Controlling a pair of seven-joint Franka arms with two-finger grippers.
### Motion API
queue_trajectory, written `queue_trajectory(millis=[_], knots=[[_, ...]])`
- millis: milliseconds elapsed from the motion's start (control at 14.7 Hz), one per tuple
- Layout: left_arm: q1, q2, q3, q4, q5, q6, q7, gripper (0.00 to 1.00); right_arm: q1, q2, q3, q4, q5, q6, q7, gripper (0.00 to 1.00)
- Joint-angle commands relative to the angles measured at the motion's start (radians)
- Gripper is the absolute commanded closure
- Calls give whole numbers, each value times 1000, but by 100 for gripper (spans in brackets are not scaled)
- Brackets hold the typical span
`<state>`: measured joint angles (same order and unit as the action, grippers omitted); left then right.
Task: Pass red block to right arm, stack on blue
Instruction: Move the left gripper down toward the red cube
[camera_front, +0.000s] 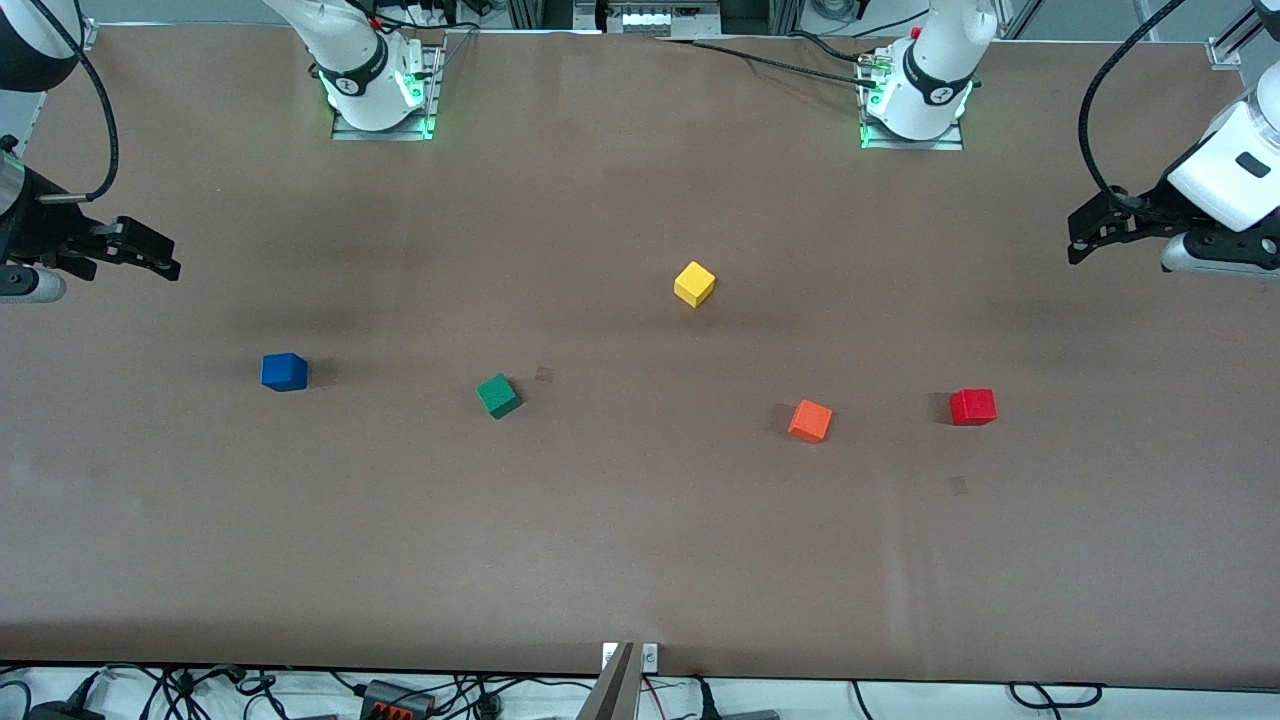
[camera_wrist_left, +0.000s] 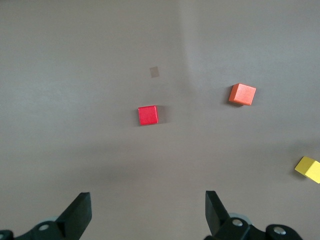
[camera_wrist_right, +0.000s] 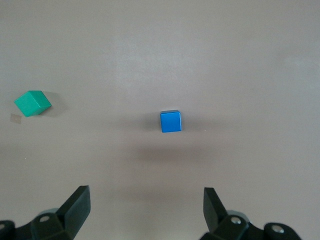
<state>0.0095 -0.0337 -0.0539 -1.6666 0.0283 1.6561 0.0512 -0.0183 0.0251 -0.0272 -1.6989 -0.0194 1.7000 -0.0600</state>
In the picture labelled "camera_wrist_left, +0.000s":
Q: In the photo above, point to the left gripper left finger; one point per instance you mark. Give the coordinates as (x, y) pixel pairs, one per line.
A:
(72, 220)

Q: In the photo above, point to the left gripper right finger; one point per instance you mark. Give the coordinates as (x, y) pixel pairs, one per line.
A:
(217, 220)

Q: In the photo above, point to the red wooden block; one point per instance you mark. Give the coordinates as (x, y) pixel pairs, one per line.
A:
(148, 115)

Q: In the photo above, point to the yellow wooden block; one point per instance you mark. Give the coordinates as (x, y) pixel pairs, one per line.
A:
(308, 168)

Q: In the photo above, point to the orange wooden block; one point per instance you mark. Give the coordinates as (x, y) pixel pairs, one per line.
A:
(243, 95)

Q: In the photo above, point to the small brown tape patch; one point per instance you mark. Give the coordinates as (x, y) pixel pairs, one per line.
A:
(154, 72)

